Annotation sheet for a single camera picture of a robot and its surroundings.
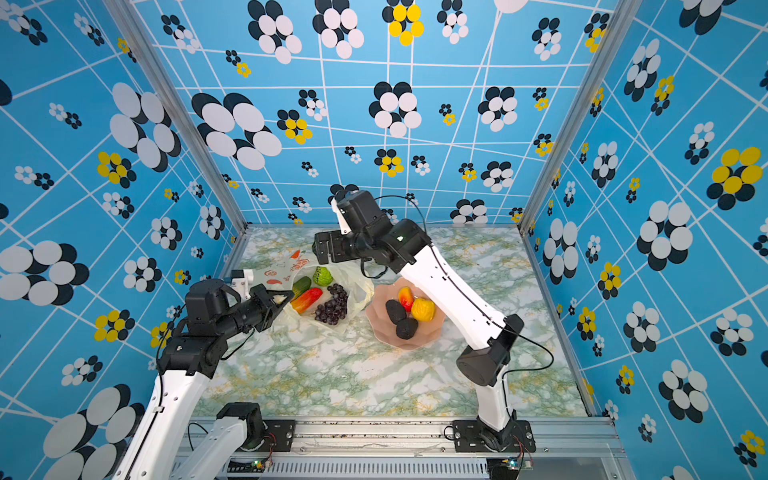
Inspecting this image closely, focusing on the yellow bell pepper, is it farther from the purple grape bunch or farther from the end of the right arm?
the end of the right arm

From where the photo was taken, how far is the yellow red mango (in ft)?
3.10

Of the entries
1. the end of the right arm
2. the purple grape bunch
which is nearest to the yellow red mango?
the purple grape bunch

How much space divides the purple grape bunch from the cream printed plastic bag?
0.02 meters

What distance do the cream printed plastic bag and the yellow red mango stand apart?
0.14m

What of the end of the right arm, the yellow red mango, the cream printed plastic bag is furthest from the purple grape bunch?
the end of the right arm

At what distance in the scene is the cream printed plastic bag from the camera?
2.76 feet

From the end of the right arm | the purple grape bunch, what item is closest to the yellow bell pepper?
the purple grape bunch

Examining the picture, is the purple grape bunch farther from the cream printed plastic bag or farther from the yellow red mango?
the yellow red mango

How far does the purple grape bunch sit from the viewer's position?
3.00ft
